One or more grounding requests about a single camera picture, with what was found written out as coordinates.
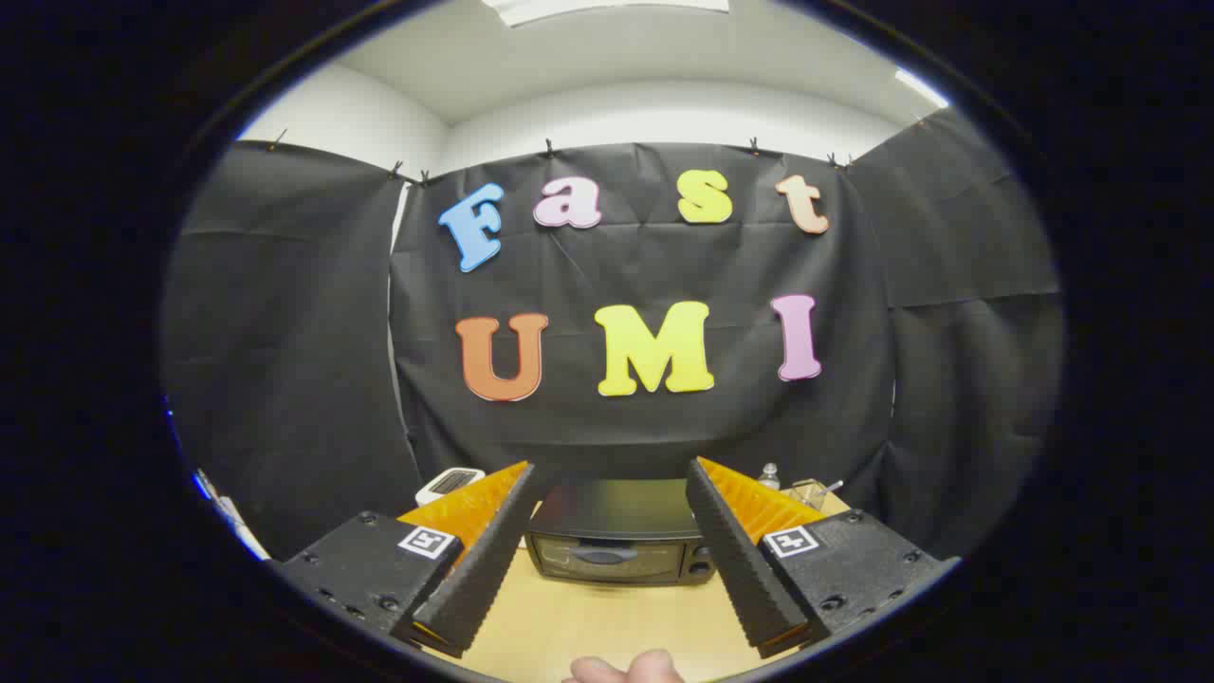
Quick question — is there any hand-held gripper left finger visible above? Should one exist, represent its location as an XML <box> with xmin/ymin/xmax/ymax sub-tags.
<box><xmin>275</xmin><ymin>461</ymin><xmax>538</xmax><ymax>659</ymax></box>

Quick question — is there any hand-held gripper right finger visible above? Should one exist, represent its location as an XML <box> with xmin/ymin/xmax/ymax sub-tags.
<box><xmin>685</xmin><ymin>456</ymin><xmax>962</xmax><ymax>659</ymax></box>

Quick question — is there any black toaster oven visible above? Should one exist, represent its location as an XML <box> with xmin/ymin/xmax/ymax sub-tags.
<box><xmin>524</xmin><ymin>477</ymin><xmax>719</xmax><ymax>586</ymax></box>

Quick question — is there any white pop-up toaster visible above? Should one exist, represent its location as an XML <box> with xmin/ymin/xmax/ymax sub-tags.
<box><xmin>414</xmin><ymin>468</ymin><xmax>487</xmax><ymax>507</ymax></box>

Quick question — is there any ceiling light panel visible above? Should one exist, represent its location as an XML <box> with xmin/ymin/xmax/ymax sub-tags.
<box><xmin>482</xmin><ymin>0</ymin><xmax>731</xmax><ymax>28</ymax></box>

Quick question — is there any metal wire basket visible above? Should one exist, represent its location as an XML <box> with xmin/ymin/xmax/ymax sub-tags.
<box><xmin>782</xmin><ymin>479</ymin><xmax>845</xmax><ymax>513</ymax></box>

